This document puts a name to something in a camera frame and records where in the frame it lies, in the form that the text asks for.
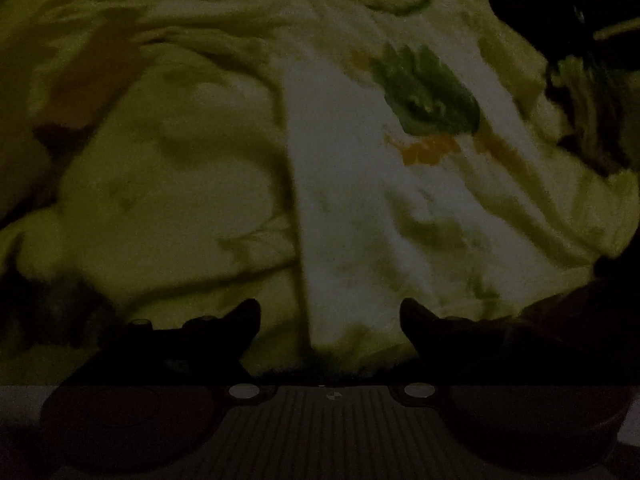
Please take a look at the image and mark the floral cream bed sheet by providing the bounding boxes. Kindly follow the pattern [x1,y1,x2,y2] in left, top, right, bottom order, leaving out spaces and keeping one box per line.
[0,0,551,376]

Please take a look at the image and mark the dark leafy patterned cloth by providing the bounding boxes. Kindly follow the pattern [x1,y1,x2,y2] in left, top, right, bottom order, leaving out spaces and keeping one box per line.
[546,18,639,177]

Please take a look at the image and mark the white small printed t-shirt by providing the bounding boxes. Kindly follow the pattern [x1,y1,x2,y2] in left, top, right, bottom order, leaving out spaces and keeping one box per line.
[280,0,639,367]

